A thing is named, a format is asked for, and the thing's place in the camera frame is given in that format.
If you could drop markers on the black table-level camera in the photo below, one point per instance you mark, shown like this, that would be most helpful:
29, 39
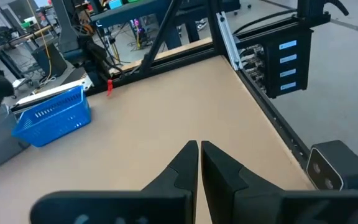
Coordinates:
343, 165

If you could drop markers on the red tag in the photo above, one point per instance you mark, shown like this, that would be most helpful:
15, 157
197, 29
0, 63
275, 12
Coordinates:
110, 87

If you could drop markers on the black control box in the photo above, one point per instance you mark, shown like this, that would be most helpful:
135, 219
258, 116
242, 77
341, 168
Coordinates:
272, 77

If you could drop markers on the silver aluminium bracket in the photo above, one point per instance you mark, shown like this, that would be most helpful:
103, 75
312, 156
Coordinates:
228, 40

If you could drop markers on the blue workbench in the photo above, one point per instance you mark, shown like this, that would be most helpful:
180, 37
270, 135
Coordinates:
135, 11

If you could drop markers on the blue plastic basket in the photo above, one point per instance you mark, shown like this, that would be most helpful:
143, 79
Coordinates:
57, 121

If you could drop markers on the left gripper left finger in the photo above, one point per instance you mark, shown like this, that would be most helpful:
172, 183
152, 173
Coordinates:
179, 186

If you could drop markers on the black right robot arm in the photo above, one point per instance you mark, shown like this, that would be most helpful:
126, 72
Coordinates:
95, 59

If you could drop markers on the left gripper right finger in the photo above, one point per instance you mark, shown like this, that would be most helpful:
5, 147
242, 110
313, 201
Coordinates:
222, 186

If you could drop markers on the black aluminium table frame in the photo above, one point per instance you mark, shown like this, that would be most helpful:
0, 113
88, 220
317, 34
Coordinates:
182, 59

